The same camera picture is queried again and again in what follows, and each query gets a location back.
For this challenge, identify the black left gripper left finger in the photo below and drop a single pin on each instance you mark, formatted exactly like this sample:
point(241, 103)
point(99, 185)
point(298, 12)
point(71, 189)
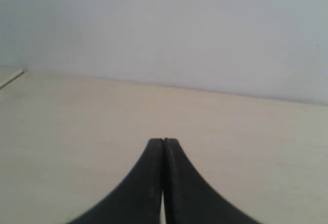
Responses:
point(137, 199)

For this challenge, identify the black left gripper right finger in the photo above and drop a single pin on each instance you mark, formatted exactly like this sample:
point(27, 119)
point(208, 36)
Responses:
point(188, 198)

